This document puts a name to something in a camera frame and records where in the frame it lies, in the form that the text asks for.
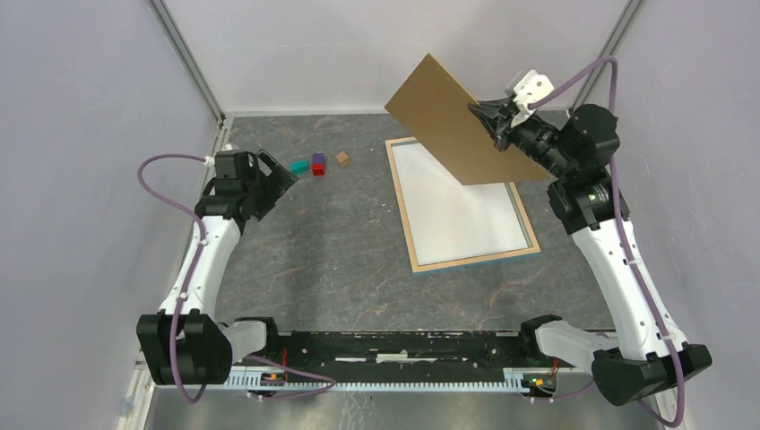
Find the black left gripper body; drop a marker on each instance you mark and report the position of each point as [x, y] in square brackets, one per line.
[252, 185]

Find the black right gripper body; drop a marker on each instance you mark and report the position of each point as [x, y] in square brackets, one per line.
[539, 140]

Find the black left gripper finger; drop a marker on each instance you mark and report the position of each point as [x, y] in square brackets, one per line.
[265, 194]
[275, 175]

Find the brown cardboard backing board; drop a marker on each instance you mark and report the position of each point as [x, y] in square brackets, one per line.
[433, 107]

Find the wooden picture frame teal edge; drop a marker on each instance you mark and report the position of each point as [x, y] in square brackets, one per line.
[410, 237]

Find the colourful balloon photo print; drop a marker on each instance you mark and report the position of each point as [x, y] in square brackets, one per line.
[463, 219]

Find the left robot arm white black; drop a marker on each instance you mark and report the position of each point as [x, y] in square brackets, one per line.
[182, 343]

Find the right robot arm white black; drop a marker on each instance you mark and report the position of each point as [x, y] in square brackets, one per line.
[650, 353]

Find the teal wooden block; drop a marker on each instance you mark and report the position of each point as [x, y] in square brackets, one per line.
[299, 167]

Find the red wooden block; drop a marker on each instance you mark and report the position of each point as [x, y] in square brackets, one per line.
[318, 169]

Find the natural wooden cube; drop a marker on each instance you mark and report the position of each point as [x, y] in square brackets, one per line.
[343, 159]

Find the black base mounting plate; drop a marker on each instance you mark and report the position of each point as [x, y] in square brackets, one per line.
[403, 356]

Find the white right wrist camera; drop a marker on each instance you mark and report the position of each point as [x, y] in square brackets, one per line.
[531, 88]

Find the aluminium rail base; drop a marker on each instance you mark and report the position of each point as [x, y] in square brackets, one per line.
[268, 381]

